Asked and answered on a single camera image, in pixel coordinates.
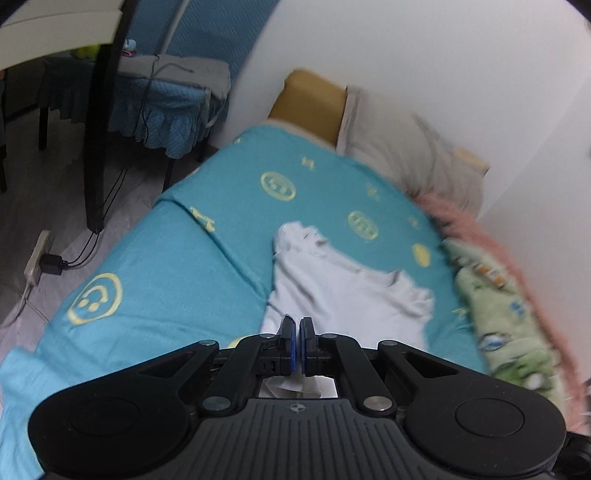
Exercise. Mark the green cartoon blanket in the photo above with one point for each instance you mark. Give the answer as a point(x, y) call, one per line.
point(498, 323)

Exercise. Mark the blue covered chair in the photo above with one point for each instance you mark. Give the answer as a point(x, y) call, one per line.
point(157, 115)
point(64, 87)

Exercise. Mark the yellow green toy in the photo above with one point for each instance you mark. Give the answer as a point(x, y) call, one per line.
point(87, 52)

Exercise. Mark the black charger plug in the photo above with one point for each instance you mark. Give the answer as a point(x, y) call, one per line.
point(51, 264)

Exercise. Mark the white power strip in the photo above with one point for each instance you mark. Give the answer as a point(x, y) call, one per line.
point(37, 258)

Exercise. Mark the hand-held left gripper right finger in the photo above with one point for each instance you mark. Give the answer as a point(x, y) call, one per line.
point(305, 346)

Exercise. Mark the yellow pillow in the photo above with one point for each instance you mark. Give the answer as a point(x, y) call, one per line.
point(473, 161)

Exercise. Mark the pink fluffy blanket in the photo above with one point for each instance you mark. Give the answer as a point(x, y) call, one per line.
point(508, 249)

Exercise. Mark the mustard headboard cushion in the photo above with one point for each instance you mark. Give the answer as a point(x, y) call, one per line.
point(309, 106)

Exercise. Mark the white table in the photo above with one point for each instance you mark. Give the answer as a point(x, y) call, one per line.
point(46, 37)

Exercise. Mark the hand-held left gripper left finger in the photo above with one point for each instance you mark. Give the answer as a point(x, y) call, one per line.
point(292, 346)

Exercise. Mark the grey pillow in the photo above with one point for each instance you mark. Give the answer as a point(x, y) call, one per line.
point(392, 138)

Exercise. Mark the grey cloth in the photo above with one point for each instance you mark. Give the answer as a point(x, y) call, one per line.
point(184, 69)

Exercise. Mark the white shirt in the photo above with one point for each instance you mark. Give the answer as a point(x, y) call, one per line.
point(341, 295)

